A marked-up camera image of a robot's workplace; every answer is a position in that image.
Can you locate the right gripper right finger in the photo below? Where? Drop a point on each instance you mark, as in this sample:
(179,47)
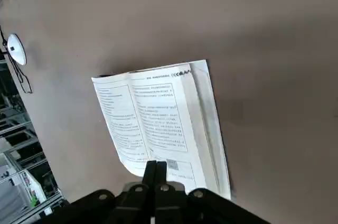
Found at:
(179,208)

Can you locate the white blue cover book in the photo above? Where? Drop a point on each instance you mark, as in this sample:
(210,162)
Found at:
(163,118)

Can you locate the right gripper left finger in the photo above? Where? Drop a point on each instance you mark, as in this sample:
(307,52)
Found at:
(132,208)

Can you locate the metal frame rack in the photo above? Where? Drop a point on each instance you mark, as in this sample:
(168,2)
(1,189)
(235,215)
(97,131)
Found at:
(16,134)

